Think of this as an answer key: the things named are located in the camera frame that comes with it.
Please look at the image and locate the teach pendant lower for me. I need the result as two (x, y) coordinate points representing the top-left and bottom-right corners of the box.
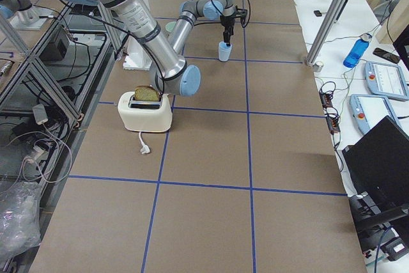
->
(349, 94), (401, 134)

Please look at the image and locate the white toaster power plug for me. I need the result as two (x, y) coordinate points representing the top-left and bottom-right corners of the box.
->
(138, 132), (151, 155)

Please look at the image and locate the cream toaster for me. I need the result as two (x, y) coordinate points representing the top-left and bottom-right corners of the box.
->
(118, 91), (173, 132)

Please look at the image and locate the clear plastic bag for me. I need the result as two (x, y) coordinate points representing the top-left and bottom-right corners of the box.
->
(1, 182), (41, 261)

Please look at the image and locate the teach pendant upper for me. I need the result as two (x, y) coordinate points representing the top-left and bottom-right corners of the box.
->
(364, 61), (408, 101)

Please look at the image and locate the bread slice in toaster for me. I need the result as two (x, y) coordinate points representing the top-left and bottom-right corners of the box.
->
(134, 86), (161, 102)

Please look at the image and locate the blue water bottle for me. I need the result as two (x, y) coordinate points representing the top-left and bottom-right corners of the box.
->
(343, 33), (373, 68)

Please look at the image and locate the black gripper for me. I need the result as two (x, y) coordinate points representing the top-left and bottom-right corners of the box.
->
(220, 6), (248, 45)

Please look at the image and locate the green bowl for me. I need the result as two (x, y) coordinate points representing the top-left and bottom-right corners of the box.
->
(165, 21), (176, 33)

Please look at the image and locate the black smartphone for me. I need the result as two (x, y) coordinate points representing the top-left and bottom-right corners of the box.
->
(373, 47), (401, 64)

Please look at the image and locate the teach pendant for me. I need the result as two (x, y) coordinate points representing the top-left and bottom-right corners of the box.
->
(364, 61), (408, 101)
(349, 94), (401, 134)

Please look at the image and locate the light blue cup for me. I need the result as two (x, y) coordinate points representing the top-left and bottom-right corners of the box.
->
(218, 42), (233, 62)

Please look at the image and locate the aluminium frame post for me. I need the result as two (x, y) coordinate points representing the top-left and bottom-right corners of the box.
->
(305, 0), (346, 72)

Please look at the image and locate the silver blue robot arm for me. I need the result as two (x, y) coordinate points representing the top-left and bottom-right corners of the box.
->
(66, 0), (233, 96)
(168, 0), (251, 62)

